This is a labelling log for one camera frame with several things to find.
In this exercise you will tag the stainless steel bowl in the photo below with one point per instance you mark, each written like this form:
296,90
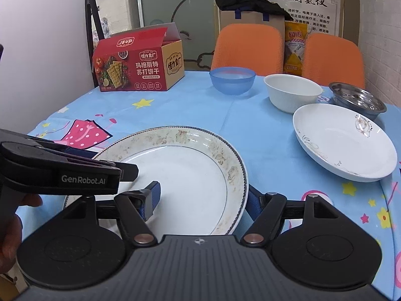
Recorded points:
354,98

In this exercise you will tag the brown paper bag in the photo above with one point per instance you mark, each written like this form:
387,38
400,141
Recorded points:
252,18

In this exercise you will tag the person's left hand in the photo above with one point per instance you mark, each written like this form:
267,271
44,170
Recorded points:
9,244

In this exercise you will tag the blue printed tablecloth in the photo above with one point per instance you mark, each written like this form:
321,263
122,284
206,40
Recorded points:
266,163

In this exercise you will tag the wall poster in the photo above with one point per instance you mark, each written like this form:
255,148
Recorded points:
313,6

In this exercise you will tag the black metal stand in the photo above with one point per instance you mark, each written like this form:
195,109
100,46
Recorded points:
91,22

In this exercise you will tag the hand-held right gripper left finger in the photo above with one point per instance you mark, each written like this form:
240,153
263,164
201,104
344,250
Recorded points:
153,199

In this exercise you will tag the blue plastic bowl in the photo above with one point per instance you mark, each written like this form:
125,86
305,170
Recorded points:
231,84

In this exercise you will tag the orange chair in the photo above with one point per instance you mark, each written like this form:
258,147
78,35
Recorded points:
332,59
247,47

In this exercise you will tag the white ceramic bowl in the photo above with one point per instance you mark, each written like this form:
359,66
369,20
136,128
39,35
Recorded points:
288,97

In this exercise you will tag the large floral rim plate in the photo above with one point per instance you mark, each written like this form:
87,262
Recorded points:
188,175

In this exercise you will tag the red cracker box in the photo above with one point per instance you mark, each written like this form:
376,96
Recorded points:
137,69

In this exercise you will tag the yellow snack packet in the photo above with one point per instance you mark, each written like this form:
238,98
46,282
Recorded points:
294,56

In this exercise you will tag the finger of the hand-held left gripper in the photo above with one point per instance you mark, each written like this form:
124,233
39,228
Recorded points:
81,154
129,172

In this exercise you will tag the white deep plate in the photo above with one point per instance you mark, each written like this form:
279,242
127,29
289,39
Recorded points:
344,144

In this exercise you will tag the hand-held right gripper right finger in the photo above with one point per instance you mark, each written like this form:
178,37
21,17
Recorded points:
253,207

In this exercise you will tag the black cloth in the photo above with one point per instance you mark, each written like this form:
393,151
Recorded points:
250,1

